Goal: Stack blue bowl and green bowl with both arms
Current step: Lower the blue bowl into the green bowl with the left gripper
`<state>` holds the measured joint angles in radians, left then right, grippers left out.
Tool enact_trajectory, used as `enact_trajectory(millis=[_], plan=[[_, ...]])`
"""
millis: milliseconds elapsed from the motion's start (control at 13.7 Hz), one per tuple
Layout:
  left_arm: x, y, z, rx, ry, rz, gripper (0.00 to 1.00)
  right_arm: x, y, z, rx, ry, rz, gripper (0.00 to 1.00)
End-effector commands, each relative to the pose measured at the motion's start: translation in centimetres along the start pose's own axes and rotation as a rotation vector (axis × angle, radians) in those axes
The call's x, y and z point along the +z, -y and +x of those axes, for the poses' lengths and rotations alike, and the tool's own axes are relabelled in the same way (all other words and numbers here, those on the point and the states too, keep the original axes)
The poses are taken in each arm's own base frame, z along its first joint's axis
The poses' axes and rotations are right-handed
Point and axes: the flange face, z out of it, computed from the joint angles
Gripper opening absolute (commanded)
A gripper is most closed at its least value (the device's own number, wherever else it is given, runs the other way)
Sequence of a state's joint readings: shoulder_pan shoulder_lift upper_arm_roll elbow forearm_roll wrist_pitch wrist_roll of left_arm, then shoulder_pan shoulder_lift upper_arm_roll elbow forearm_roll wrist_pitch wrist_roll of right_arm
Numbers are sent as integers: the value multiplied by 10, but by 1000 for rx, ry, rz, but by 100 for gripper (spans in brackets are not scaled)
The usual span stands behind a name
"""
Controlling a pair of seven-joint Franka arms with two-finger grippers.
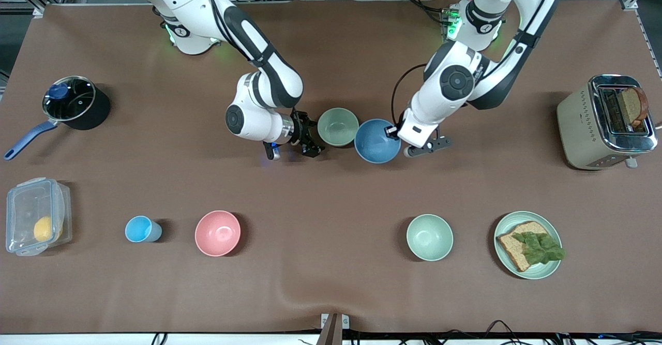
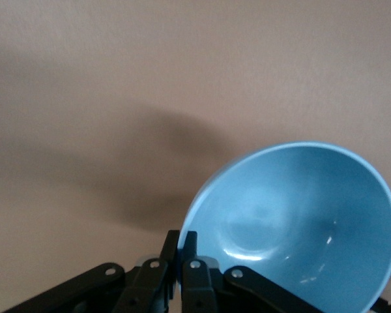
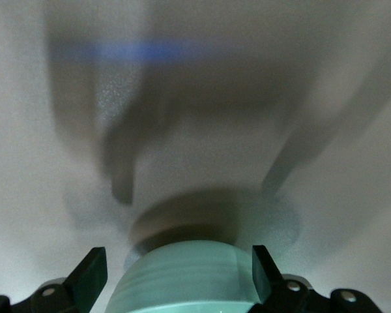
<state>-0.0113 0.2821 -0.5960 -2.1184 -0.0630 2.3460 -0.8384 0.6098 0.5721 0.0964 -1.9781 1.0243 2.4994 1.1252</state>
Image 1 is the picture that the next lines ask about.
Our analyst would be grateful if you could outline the blue bowl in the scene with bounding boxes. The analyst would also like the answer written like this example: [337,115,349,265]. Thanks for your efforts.
[354,119,402,164]

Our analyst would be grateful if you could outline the light green bowl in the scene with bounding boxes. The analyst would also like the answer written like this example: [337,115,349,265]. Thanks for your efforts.
[317,108,359,147]
[406,214,454,262]

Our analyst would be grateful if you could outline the pink bowl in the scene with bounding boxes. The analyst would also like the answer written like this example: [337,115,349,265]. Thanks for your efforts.
[194,210,242,257]

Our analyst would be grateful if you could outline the brown table cover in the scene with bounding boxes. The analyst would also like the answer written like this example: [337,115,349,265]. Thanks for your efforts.
[0,0,662,334]

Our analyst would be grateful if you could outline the brown bread slice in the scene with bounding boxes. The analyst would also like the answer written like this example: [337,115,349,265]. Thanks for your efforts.
[496,220,550,273]

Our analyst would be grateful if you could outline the beige and chrome toaster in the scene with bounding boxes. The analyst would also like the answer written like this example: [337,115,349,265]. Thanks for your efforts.
[558,74,658,171]

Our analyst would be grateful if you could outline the green lettuce leaf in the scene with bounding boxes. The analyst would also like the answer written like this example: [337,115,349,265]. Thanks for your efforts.
[512,231,566,265]

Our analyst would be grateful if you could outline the light blue cup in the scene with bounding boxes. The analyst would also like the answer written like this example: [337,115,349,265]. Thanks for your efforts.
[125,215,163,243]

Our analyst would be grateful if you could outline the light green plate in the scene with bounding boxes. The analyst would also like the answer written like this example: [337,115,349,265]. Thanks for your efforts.
[493,211,563,280]

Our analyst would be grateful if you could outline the glass lid with blue knob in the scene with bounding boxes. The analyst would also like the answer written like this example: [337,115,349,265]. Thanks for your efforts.
[43,76,97,122]

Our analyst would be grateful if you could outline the brown toast slice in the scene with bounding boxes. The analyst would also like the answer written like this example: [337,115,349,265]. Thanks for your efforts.
[621,86,650,131]

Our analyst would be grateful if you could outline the yellow lemon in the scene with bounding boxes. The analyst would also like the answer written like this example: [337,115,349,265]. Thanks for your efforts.
[34,216,63,242]

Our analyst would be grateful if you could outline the clear plastic lidded container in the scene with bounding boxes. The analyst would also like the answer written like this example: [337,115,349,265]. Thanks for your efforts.
[5,177,73,257]

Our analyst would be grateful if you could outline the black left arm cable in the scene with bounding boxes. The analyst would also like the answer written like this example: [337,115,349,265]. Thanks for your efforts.
[390,0,562,128]

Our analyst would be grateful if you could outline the brown post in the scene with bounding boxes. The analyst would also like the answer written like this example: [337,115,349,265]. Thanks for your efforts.
[317,313,343,345]

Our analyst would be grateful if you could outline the black pot with blue handle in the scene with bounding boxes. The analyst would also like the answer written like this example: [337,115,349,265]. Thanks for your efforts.
[4,76,111,160]

